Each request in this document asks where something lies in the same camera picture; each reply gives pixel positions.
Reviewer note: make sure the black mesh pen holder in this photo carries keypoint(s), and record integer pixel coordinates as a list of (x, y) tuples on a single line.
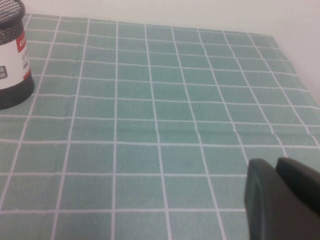
[(12, 62)]

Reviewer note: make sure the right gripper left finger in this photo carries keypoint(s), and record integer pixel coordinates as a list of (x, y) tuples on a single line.
[(270, 205)]

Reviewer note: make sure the green checked tablecloth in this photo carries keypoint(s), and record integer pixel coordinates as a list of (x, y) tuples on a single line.
[(150, 125)]

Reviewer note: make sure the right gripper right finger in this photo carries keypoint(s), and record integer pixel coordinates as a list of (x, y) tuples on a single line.
[(302, 182)]

